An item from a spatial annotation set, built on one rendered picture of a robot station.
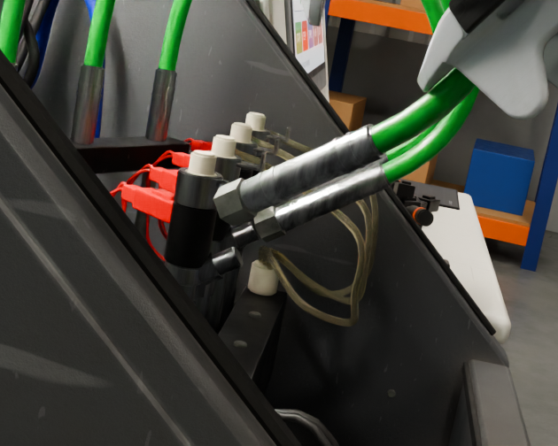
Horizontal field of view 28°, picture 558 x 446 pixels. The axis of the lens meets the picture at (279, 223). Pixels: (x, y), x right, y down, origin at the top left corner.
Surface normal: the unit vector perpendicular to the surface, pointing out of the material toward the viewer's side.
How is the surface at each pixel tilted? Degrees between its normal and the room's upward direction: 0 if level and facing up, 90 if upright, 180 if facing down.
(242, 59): 90
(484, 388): 0
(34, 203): 90
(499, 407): 0
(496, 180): 90
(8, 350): 90
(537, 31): 101
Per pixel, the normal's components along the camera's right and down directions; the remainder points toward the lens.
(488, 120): -0.25, 0.17
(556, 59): -0.66, 0.33
